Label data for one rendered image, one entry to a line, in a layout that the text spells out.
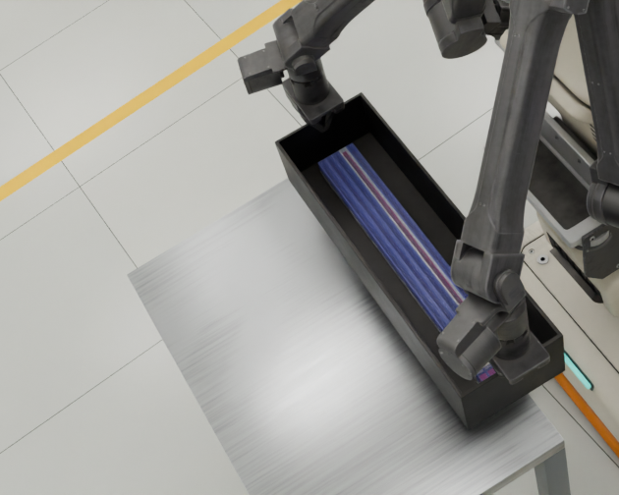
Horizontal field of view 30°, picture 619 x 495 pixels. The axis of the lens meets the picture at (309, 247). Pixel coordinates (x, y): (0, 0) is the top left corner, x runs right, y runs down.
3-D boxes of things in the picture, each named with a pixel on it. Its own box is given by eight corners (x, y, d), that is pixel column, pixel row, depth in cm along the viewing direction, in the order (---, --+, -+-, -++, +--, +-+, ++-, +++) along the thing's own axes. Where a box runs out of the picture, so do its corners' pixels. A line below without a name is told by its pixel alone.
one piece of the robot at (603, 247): (560, 146, 208) (553, 69, 190) (658, 248, 192) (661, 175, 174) (486, 192, 206) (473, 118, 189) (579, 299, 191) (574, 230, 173)
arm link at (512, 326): (534, 295, 145) (499, 272, 148) (499, 333, 143) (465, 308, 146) (537, 322, 151) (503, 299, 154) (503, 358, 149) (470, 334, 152)
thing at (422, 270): (524, 368, 171) (522, 357, 168) (483, 393, 170) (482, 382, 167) (356, 154, 199) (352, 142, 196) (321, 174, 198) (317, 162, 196)
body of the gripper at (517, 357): (511, 388, 153) (507, 362, 147) (469, 333, 159) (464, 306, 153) (551, 362, 154) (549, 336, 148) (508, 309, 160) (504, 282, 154)
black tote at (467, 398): (565, 370, 170) (563, 335, 161) (468, 430, 168) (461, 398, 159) (372, 132, 203) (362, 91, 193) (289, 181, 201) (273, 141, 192)
